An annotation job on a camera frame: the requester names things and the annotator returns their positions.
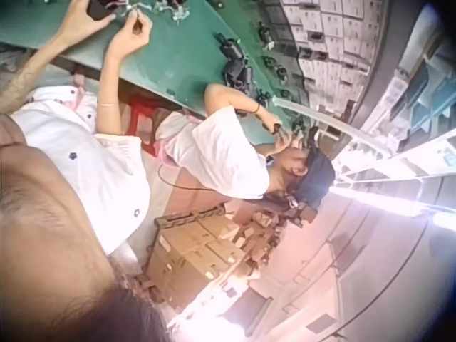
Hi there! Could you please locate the person's left hand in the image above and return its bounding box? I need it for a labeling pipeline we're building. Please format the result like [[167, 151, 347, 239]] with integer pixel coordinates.
[[56, 0, 117, 46]]

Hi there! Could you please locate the person's right hand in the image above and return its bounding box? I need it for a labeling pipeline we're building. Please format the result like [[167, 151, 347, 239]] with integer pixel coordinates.
[[105, 9, 154, 61]]

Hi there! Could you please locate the small silver metal part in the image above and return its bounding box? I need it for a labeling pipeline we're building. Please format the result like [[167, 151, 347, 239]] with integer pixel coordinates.
[[120, 4, 144, 19]]

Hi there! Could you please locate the black motor part with wires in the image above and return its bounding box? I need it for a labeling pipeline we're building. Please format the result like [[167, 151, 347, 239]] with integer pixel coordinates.
[[86, 0, 118, 21]]

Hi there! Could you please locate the red plastic stool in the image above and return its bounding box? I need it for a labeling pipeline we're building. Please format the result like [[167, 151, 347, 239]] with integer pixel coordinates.
[[125, 95, 162, 157]]

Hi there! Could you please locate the group of black motor parts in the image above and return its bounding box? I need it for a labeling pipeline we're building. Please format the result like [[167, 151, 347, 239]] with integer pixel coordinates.
[[212, 20, 297, 105]]

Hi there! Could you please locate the stack of cardboard boxes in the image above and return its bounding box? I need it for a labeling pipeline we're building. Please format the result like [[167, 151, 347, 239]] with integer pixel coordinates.
[[145, 209, 274, 315]]

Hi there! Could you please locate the white shelf rack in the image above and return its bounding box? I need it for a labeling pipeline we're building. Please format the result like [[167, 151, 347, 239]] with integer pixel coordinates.
[[334, 6, 456, 204]]

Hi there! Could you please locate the silver metal bracket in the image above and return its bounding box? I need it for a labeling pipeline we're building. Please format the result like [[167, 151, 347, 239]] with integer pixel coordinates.
[[168, 2, 192, 26]]

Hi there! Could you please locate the thin black cable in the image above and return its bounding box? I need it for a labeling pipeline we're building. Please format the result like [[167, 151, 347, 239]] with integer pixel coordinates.
[[157, 156, 222, 192]]

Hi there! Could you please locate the wall of white cartons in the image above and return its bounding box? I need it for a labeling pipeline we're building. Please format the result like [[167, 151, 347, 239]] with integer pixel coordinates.
[[280, 0, 385, 108]]

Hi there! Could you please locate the white plastic rail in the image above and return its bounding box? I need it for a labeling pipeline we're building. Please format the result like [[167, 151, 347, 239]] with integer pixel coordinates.
[[271, 95, 361, 138]]

